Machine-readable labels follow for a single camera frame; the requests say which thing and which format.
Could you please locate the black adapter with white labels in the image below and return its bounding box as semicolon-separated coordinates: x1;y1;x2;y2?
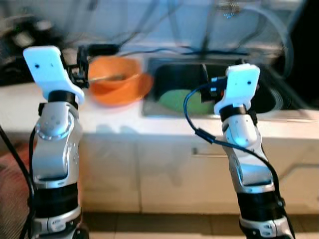
7;20;50;50

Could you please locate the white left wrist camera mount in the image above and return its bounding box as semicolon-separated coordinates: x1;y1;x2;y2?
22;46;86;106

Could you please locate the stainless steel sink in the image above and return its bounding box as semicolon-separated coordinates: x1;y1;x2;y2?
142;57;310;119

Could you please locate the slim black power adapter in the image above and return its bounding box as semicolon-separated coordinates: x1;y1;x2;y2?
87;44;121;56

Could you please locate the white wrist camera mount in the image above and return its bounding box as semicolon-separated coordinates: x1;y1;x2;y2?
22;46;86;106
213;64;261;117

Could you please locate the orange plastic bowl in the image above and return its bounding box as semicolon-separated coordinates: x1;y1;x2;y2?
87;56;143;96

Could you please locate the white kitchen cabinet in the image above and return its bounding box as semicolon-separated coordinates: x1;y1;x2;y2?
75;132;319;215

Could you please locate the black water dispenser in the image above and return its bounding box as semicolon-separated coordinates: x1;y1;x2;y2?
284;0;319;96

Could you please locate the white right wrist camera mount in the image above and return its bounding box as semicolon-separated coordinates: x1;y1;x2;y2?
213;64;261;117

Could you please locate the orange plastic plate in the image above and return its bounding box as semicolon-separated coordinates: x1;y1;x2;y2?
92;72;155;107

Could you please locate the black faucet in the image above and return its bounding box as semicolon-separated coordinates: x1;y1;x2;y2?
202;0;218;56

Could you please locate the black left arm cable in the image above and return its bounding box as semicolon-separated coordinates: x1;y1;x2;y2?
0;124;38;239

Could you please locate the green plastic plate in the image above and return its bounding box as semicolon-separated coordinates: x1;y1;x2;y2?
159;90;220;115

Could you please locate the silver drawer handle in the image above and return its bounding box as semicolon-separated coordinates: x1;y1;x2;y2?
192;147;225;158

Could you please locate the white water hose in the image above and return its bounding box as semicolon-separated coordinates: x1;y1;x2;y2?
239;5;295;76

